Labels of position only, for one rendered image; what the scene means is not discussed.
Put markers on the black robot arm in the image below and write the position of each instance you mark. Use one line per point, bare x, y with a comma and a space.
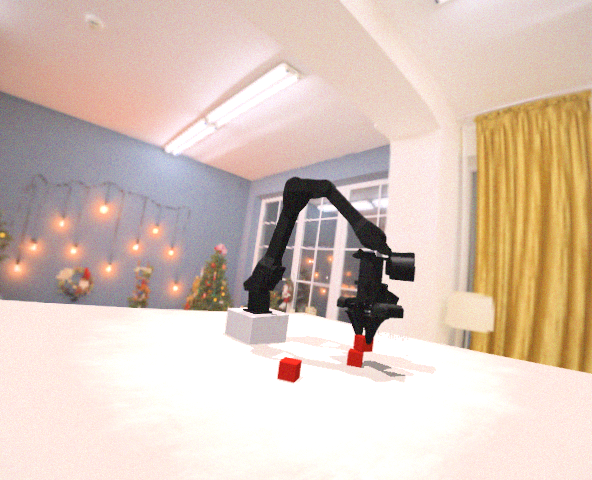
297, 193

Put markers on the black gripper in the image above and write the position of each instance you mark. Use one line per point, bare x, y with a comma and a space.
368, 292

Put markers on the red cube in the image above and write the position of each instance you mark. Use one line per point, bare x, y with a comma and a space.
354, 358
359, 344
289, 369

